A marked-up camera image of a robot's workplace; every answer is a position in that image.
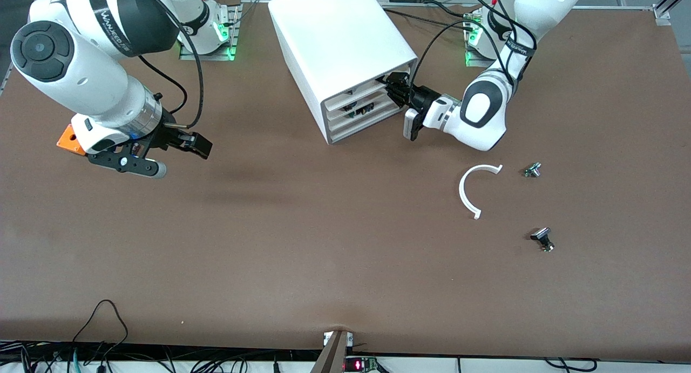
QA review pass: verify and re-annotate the cream cabinet drawer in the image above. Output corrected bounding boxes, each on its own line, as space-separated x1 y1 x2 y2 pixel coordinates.
329 106 405 143
324 68 397 110
327 95 405 131
326 87 400 120

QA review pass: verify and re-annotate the white drawer cabinet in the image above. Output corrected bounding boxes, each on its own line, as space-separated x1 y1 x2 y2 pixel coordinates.
268 0 419 146

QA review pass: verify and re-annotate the small red display device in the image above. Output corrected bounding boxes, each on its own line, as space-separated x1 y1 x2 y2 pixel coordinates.
345 356 380 373

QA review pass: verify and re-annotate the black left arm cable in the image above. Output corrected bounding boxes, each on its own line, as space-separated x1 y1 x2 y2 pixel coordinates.
408 0 538 89

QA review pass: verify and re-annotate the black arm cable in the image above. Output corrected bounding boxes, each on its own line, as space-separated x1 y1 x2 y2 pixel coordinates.
130 0 205 130
408 0 538 89

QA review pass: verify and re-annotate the aluminium left arm base plate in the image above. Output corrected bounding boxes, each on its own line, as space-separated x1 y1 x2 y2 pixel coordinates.
464 14 500 70

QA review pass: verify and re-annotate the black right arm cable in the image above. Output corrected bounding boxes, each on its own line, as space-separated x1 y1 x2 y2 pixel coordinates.
130 0 205 130

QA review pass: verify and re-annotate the black cable behind cabinet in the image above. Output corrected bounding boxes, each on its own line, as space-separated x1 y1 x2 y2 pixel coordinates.
382 0 477 29

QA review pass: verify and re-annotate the orange button enclosure box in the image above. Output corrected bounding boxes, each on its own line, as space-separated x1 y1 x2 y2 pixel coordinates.
56 124 88 157

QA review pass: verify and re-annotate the white semicircular bracket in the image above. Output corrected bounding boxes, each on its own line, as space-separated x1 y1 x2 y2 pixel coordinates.
458 164 504 221

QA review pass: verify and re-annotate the aluminium right arm base plate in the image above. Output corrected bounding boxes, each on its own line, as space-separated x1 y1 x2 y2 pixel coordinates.
179 0 242 62

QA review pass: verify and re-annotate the thin black looped cable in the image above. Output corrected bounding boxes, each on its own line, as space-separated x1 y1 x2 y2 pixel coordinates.
70 300 129 357

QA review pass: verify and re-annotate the tangled black cable bundle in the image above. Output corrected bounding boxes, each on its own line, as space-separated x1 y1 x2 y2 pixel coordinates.
0 340 324 373

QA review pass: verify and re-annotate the grey camera mount strut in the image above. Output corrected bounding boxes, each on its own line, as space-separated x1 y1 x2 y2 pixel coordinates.
309 330 353 373

